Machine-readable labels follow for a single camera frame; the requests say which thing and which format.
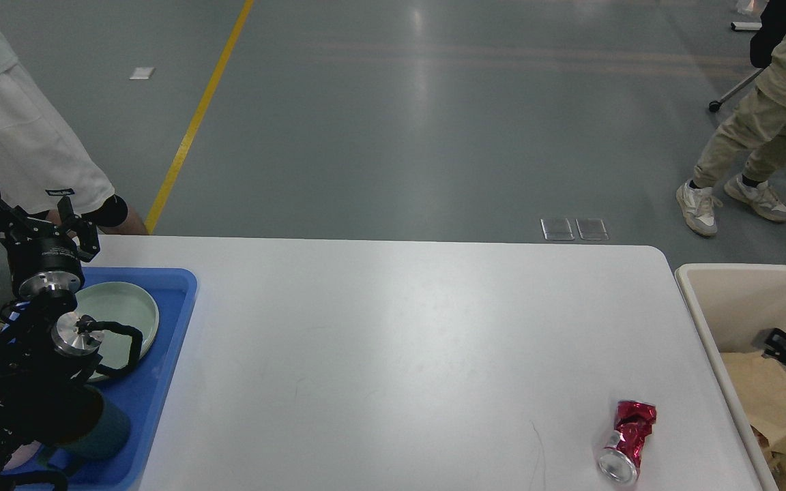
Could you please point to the person in beige trousers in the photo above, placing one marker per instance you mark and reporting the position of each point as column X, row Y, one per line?
column 757, row 125

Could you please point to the green plate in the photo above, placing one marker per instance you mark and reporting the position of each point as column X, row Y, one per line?
column 126, row 304

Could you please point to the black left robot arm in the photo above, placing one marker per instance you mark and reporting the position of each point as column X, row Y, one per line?
column 51, row 420

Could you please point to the office chair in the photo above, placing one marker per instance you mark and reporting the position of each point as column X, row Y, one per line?
column 716, row 104

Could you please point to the crushed red can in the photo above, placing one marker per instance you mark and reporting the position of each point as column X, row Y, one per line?
column 620, row 458

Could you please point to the person in white shorts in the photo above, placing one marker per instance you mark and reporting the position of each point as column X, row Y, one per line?
column 42, row 159

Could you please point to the brown paper bag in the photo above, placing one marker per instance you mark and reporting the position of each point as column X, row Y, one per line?
column 760, row 384

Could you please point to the blue plastic tray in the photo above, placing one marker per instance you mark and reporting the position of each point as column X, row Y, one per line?
column 141, row 393

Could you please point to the pink mug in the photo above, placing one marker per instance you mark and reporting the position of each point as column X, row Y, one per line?
column 22, row 455

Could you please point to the beige waste bin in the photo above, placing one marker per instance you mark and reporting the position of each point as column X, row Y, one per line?
column 734, row 307

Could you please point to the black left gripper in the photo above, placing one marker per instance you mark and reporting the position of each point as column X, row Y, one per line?
column 47, row 263

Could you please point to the teal mug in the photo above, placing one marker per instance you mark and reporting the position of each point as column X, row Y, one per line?
column 103, row 430

